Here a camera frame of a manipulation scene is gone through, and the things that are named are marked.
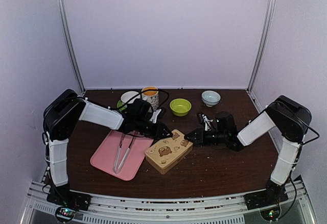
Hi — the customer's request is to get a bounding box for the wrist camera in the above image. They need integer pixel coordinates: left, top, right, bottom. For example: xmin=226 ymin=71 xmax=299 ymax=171
xmin=149 ymin=108 xmax=167 ymax=123
xmin=197 ymin=112 xmax=213 ymax=131

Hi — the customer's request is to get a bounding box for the right rear aluminium frame post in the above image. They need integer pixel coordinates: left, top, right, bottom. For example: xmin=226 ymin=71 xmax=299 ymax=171
xmin=247 ymin=0 xmax=276 ymax=93

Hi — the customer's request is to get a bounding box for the green saucer plate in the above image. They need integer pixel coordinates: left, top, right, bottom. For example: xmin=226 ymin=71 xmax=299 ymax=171
xmin=117 ymin=99 xmax=128 ymax=111

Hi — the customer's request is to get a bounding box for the bear print tin lid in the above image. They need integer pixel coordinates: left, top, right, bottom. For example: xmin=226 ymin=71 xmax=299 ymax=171
xmin=145 ymin=129 xmax=193 ymax=175

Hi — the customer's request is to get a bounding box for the lime green bowl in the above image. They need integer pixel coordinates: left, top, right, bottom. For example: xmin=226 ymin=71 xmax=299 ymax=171
xmin=170 ymin=98 xmax=192 ymax=117

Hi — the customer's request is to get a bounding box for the navy white dotted bowl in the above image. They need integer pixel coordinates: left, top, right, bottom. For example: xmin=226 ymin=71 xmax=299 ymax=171
xmin=120 ymin=91 xmax=141 ymax=104

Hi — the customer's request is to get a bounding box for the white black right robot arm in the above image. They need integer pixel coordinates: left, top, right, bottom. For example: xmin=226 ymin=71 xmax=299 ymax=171
xmin=184 ymin=95 xmax=320 ymax=205

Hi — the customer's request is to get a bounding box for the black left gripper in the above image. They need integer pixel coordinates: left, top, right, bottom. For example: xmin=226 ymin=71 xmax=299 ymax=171
xmin=135 ymin=118 xmax=173 ymax=140

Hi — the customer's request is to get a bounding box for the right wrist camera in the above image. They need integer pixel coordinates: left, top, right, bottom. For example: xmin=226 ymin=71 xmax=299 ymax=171
xmin=197 ymin=112 xmax=213 ymax=131

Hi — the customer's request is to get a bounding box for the pink plastic tray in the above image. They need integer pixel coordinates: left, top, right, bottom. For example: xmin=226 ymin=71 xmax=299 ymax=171
xmin=90 ymin=131 xmax=153 ymax=181

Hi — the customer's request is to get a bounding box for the left rear aluminium frame post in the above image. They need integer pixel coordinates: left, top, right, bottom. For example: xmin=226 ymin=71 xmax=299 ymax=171
xmin=57 ymin=0 xmax=86 ymax=94

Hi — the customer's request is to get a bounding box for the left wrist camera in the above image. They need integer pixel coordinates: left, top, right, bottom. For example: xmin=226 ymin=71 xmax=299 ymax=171
xmin=149 ymin=108 xmax=167 ymax=123

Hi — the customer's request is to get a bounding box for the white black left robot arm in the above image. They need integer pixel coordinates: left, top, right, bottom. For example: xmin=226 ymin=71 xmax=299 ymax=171
xmin=42 ymin=89 xmax=173 ymax=206

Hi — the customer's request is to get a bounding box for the right aluminium table rail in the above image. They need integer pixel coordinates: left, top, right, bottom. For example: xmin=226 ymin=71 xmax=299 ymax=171
xmin=247 ymin=90 xmax=281 ymax=153

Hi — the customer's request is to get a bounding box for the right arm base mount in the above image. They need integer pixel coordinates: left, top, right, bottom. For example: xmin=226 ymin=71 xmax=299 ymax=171
xmin=244 ymin=190 xmax=289 ymax=222

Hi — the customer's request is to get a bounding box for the tan tin box base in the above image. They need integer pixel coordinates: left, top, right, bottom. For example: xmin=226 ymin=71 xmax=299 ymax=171
xmin=145 ymin=146 xmax=193 ymax=175

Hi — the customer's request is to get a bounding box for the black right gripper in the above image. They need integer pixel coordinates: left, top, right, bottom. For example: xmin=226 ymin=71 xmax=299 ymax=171
xmin=184 ymin=129 xmax=227 ymax=147

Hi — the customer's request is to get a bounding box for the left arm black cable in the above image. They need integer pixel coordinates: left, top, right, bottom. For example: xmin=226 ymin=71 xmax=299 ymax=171
xmin=107 ymin=88 xmax=170 ymax=112

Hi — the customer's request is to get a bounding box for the floral white mug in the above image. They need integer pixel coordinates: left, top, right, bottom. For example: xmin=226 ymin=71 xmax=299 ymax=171
xmin=142 ymin=86 xmax=159 ymax=113

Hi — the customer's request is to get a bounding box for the aluminium frame post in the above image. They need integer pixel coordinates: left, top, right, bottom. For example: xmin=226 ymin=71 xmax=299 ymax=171
xmin=247 ymin=0 xmax=276 ymax=93
xmin=57 ymin=0 xmax=86 ymax=94

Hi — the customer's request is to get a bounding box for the light blue patterned bowl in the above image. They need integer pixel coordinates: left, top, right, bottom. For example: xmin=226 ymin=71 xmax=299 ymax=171
xmin=201 ymin=90 xmax=221 ymax=107

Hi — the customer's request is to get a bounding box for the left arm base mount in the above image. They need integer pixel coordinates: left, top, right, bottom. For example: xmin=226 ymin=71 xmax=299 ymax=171
xmin=46 ymin=191 xmax=91 ymax=223

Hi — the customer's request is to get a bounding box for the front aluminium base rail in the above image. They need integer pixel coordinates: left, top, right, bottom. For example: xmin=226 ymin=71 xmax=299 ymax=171
xmin=22 ymin=180 xmax=312 ymax=224

